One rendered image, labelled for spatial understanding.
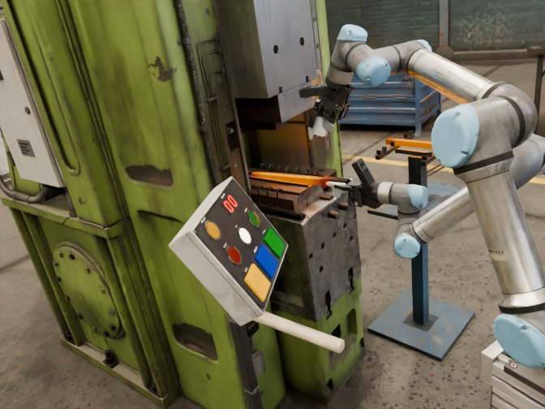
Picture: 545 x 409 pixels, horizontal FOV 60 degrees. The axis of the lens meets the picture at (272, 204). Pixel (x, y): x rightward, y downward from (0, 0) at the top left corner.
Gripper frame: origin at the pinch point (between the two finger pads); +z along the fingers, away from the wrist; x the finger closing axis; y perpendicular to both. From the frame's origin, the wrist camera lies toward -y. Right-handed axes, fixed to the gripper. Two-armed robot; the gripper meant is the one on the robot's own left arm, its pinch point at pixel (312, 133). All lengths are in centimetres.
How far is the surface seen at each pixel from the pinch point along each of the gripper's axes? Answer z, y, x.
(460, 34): 165, -144, 781
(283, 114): 1.7, -14.2, 3.4
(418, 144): 20, 18, 68
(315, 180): 24.9, 1.6, 12.6
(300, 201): 32.1, 1.4, 6.1
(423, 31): 187, -210, 785
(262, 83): -8.2, -21.0, -3.2
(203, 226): 4, 5, -54
